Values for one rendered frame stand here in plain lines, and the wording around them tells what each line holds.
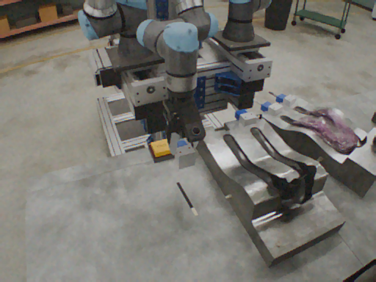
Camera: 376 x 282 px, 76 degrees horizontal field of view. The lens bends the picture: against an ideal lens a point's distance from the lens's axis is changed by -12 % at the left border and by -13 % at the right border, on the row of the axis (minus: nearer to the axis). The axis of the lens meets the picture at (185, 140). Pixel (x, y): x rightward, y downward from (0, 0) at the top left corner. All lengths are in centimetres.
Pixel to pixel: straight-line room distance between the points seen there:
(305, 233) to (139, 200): 50
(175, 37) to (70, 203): 60
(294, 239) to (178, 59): 54
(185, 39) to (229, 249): 55
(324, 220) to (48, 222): 81
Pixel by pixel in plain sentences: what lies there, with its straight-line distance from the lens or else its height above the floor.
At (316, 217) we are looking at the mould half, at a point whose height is 86.
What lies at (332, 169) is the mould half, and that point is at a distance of 104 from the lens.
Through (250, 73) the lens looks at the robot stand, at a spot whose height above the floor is 94.
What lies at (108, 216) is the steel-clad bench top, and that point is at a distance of 86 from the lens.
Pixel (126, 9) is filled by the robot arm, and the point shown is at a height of 124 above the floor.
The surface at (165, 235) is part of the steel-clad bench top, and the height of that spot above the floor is 80.
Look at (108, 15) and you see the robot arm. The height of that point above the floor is 124.
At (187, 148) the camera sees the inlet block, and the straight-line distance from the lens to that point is 79.
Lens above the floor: 150
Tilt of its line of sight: 41 degrees down
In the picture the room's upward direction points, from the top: straight up
